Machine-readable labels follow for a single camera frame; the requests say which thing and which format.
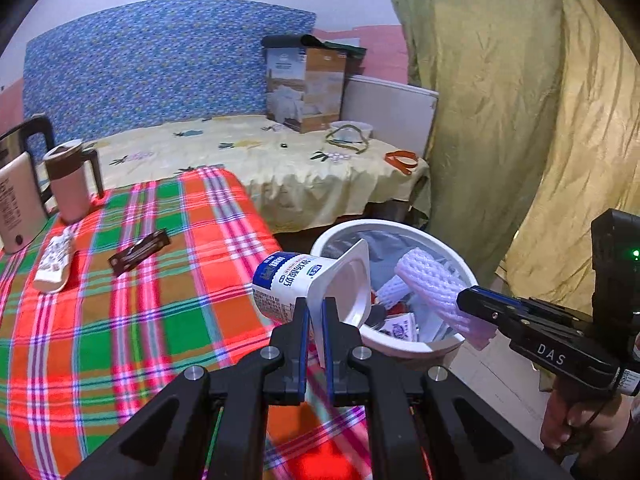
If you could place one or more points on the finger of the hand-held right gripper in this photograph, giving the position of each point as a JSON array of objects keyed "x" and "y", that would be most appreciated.
[
  {"x": 555, "y": 310},
  {"x": 490, "y": 310}
]

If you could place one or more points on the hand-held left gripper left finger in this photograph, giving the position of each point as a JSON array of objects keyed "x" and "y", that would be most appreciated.
[{"x": 301, "y": 355}]

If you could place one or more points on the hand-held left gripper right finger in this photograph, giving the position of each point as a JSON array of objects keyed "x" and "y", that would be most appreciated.
[{"x": 326, "y": 350}]

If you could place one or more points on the white foam net sleeve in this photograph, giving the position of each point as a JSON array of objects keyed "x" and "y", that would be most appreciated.
[
  {"x": 392, "y": 290},
  {"x": 430, "y": 285}
]

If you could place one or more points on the white yoghurt cup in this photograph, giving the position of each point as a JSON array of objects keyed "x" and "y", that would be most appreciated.
[{"x": 285, "y": 285}]

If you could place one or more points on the white round trash bin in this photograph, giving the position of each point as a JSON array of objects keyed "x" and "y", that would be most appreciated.
[{"x": 425, "y": 347}]

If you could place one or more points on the person's right hand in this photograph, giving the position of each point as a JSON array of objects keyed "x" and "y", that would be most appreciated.
[{"x": 565, "y": 425}]

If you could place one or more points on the purple milk carton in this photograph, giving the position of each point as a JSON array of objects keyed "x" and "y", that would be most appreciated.
[{"x": 400, "y": 330}]

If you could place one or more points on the yellow pineapple bed sheet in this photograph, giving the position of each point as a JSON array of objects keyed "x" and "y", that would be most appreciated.
[{"x": 280, "y": 170}]

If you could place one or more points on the brown snack wrapper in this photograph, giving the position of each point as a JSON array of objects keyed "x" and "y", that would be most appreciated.
[{"x": 140, "y": 250}]

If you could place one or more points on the yellow curtain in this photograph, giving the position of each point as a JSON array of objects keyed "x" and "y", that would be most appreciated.
[{"x": 500, "y": 110}]

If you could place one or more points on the white panel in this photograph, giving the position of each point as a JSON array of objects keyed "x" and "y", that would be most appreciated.
[{"x": 385, "y": 105}]

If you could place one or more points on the printed bedding box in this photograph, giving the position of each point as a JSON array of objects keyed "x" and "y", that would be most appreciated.
[{"x": 305, "y": 90}]

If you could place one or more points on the white leaf-patterned packet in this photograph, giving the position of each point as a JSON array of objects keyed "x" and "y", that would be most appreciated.
[{"x": 52, "y": 265}]

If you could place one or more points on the pink mug with brown lid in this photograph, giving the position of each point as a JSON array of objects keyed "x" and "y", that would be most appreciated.
[{"x": 70, "y": 190}]

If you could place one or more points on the blue floral headboard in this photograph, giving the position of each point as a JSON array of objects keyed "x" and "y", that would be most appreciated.
[{"x": 150, "y": 70}]

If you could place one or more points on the beige water warmer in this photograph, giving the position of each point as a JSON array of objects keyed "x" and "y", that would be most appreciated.
[{"x": 15, "y": 205}]

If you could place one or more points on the steel electric kettle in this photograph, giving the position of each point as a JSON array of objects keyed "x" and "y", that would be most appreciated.
[{"x": 45, "y": 130}]

